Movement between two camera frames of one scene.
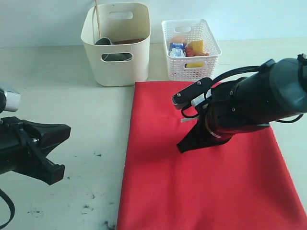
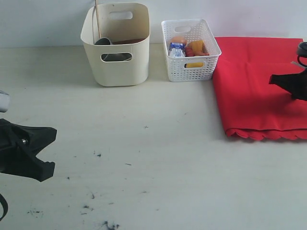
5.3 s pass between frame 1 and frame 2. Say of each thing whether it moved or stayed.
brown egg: stayed
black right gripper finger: moved
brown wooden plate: stayed
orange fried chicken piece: stayed
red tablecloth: moved
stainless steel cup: stayed
